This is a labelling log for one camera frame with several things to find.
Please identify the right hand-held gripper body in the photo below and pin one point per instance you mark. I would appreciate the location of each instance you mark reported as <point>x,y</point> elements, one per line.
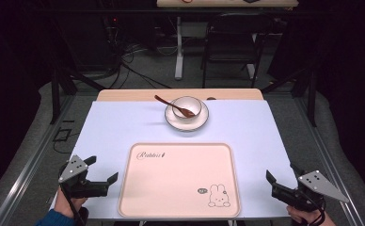
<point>309,191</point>

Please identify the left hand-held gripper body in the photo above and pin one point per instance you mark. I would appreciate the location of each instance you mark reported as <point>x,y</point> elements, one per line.
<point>77,183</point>

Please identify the person's left hand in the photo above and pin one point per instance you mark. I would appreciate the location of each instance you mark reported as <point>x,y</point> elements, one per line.
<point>65,203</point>

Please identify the person's right hand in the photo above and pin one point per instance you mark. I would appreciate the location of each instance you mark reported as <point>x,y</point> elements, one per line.
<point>306,217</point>

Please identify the pink rabbit print tray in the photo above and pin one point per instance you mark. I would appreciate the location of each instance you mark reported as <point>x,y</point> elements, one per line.
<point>179,182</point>

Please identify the light wooden table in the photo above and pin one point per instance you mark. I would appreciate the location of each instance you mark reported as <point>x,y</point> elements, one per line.
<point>133,94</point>

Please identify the black metal stand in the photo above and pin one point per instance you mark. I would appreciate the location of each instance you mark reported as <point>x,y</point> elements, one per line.
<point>306,88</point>
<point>61,84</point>

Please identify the white dark-rimmed plate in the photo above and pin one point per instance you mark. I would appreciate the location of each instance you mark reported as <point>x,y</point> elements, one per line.
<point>187,125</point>

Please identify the brown wooden spoon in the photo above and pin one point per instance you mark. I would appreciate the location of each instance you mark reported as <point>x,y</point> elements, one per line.
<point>171,105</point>

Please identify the small dark brown object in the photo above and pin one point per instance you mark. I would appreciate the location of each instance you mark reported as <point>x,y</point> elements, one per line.
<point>211,98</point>

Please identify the white ceramic bowl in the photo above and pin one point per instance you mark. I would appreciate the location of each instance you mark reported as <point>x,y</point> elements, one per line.
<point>191,103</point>

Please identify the white desk leg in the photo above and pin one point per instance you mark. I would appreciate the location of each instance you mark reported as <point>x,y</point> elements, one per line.
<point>251,69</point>
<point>179,53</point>

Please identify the black chair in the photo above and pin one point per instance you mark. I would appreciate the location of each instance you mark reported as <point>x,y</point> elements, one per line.
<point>234,34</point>

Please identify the aluminium frame rail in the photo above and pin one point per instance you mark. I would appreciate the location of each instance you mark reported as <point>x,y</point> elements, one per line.
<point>30,166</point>
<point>328,163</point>

